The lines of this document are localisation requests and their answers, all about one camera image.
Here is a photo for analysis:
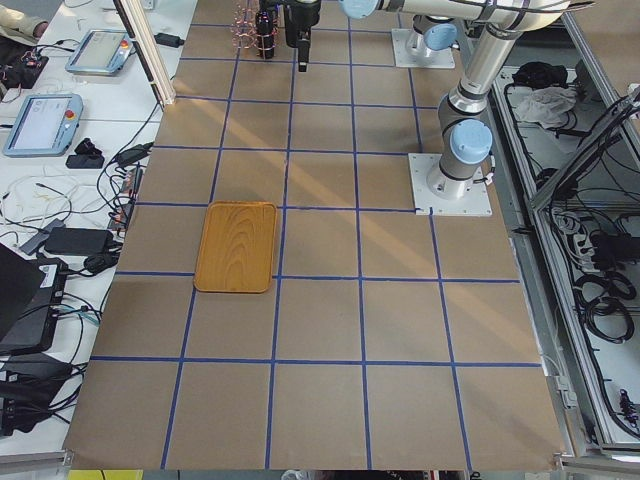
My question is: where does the black power adapter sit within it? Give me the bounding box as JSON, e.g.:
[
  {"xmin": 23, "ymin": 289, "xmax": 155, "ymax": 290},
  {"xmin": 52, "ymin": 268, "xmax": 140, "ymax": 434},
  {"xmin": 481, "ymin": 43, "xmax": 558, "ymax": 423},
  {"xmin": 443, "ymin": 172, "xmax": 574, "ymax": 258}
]
[{"xmin": 44, "ymin": 227, "xmax": 113, "ymax": 256}]

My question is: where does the dark glass wine bottle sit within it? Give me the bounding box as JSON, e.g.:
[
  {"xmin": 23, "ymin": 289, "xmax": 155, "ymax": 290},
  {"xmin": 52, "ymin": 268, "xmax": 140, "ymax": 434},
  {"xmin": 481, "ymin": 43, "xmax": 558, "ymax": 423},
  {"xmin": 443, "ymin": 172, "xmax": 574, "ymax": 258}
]
[{"xmin": 255, "ymin": 1, "xmax": 278, "ymax": 60}]

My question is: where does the wooden serving tray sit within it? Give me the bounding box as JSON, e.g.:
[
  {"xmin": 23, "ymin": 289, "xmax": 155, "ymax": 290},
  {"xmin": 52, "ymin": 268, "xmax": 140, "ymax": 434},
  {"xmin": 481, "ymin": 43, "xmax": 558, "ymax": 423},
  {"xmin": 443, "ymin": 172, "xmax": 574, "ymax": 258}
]
[{"xmin": 194, "ymin": 201, "xmax": 277, "ymax": 294}]

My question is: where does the blue teach pendant near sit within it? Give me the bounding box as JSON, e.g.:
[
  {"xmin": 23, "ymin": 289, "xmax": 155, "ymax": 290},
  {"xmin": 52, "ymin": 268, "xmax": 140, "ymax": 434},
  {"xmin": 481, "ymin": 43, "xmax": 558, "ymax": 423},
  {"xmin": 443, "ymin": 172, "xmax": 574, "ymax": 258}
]
[{"xmin": 3, "ymin": 94, "xmax": 84, "ymax": 158}]

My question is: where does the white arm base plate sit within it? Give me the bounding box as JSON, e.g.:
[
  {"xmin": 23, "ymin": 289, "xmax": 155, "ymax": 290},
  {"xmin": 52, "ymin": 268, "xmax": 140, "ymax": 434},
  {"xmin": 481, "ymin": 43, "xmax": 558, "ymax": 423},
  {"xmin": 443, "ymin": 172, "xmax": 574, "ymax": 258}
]
[
  {"xmin": 391, "ymin": 24, "xmax": 458, "ymax": 69},
  {"xmin": 408, "ymin": 153, "xmax": 492, "ymax": 217}
]

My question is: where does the white crumpled cloth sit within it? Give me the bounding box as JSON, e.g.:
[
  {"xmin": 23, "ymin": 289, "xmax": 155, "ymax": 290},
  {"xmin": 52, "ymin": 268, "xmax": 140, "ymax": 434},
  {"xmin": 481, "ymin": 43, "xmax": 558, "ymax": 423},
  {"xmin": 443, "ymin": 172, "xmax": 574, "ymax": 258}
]
[{"xmin": 514, "ymin": 87, "xmax": 577, "ymax": 129}]

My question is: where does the copper wire bottle basket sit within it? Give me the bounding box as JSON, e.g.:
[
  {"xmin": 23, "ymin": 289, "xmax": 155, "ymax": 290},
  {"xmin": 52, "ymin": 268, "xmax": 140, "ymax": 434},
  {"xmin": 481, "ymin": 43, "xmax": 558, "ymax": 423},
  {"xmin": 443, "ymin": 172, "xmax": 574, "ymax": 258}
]
[{"xmin": 230, "ymin": 0, "xmax": 261, "ymax": 58}]

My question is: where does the black laptop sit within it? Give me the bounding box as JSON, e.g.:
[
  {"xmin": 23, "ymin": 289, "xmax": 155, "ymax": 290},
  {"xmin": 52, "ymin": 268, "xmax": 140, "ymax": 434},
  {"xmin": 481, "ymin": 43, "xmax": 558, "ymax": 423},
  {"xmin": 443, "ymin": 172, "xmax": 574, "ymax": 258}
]
[{"xmin": 1, "ymin": 246, "xmax": 67, "ymax": 356}]

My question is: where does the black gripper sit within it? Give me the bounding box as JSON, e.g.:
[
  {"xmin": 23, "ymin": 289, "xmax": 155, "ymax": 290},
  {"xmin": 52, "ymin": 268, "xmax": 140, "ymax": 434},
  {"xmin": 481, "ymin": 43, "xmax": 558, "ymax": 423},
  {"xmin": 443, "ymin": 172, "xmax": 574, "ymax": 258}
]
[{"xmin": 282, "ymin": 0, "xmax": 321, "ymax": 73}]

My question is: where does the blue teach pendant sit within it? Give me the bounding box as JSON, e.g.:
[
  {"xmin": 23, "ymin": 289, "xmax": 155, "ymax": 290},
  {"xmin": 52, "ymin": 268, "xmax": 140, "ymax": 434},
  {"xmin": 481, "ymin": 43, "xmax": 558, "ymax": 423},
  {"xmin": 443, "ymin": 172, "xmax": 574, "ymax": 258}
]
[
  {"xmin": 3, "ymin": 94, "xmax": 84, "ymax": 158},
  {"xmin": 65, "ymin": 29, "xmax": 133, "ymax": 76}
]

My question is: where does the aluminium frame post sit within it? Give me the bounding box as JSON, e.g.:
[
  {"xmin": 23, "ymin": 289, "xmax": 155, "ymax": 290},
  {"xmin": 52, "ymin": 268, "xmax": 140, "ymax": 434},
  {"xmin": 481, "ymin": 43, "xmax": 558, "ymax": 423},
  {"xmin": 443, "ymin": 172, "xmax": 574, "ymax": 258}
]
[{"xmin": 113, "ymin": 0, "xmax": 176, "ymax": 107}]

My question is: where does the blue teach pendant far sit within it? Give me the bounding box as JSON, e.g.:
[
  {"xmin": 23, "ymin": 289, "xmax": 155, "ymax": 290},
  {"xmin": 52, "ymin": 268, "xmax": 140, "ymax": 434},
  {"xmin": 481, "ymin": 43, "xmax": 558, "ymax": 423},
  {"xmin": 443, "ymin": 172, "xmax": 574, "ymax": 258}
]
[{"xmin": 65, "ymin": 29, "xmax": 133, "ymax": 76}]

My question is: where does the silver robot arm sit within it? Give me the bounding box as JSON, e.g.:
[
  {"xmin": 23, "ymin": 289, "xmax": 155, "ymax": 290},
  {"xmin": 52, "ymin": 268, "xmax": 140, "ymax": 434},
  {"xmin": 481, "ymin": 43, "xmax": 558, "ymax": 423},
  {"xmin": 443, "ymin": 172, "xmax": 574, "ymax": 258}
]
[
  {"xmin": 340, "ymin": 0, "xmax": 592, "ymax": 200},
  {"xmin": 285, "ymin": 13, "xmax": 458, "ymax": 72}
]

